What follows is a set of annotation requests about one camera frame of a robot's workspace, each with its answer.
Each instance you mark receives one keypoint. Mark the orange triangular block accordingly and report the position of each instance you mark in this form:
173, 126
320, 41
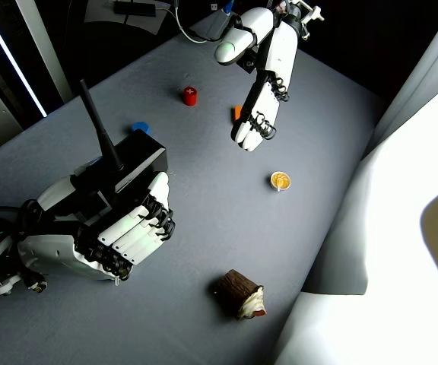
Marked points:
237, 113

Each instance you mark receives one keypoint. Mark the blue plug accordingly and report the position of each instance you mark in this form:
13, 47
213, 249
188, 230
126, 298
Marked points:
228, 7

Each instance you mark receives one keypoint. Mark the grey flat box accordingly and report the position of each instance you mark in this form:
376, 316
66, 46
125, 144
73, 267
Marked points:
207, 28

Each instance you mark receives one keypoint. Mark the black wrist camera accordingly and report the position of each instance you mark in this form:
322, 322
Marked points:
248, 64

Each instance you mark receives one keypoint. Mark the brown toy cupcake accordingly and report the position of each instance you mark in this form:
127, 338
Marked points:
236, 291

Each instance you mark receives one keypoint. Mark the white upright post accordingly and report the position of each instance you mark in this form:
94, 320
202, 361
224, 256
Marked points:
46, 49

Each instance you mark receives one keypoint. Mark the red cylinder block white cross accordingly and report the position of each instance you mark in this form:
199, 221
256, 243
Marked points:
189, 96

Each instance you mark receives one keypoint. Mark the black flat device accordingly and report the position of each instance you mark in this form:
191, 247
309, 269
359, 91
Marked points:
134, 7

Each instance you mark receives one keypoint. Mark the black brick toy phone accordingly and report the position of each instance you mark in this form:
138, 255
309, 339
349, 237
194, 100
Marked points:
135, 159

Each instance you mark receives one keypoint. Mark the blue hexagonal block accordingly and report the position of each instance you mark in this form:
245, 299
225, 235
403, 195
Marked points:
141, 126

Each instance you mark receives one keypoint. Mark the grey table cloth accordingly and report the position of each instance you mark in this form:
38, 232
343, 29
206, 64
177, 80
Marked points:
223, 228

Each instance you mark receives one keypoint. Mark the white light strip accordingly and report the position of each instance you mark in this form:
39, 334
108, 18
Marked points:
11, 57

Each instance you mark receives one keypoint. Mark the white curtain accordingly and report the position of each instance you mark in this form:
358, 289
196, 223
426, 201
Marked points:
394, 190

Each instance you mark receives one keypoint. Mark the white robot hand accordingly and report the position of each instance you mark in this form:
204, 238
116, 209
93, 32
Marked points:
51, 251
280, 57

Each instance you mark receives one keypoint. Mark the small bowl of green soup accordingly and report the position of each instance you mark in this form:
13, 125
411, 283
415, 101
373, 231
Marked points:
116, 281

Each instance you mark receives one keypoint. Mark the small cup of latte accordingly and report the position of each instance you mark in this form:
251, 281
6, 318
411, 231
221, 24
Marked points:
280, 180

